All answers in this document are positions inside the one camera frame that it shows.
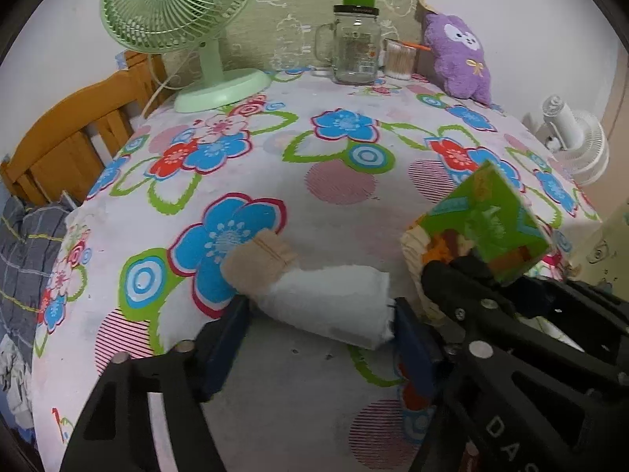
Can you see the cartoon paper covered storage box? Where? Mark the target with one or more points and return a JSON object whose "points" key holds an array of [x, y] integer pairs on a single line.
{"points": [[609, 250]]}

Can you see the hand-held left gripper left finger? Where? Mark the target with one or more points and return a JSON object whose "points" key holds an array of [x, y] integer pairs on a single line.
{"points": [[223, 349]]}

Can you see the green desk fan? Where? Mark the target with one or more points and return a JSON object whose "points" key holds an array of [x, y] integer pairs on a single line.
{"points": [[172, 5]]}

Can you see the colourful cartoon printed packet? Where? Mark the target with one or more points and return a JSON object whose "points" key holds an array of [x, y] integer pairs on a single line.
{"points": [[491, 226]]}

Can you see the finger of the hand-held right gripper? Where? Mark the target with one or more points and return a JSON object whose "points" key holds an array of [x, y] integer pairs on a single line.
{"points": [[457, 285]]}

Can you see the white and tan sock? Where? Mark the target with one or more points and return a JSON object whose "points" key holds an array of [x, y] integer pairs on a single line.
{"points": [[334, 300]]}

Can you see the floral tablecloth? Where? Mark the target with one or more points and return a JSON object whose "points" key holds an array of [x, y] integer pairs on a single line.
{"points": [[319, 216]]}

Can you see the cotton swab container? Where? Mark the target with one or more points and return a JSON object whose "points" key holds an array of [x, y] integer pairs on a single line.
{"points": [[399, 61]]}

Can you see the beige knit cloth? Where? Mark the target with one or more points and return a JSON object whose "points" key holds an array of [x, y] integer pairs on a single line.
{"points": [[260, 260]]}

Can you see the blue plaid bedding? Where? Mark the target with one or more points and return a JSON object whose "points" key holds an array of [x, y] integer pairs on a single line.
{"points": [[29, 255]]}

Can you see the green cartoon foam board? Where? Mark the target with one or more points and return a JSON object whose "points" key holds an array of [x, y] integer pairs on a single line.
{"points": [[295, 10]]}

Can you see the white crumpled cloth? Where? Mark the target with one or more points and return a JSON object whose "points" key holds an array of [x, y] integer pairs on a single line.
{"points": [[14, 378]]}

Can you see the white standing fan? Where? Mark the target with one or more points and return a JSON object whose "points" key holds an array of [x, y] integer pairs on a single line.
{"points": [[585, 152]]}

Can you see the glass jar mug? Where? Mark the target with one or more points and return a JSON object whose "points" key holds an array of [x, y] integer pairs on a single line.
{"points": [[354, 49]]}

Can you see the purple plush toy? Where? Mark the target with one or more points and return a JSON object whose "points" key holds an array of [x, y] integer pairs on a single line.
{"points": [[457, 64]]}

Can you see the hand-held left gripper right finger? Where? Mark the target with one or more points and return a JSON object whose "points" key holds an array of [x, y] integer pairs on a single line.
{"points": [[415, 354]]}

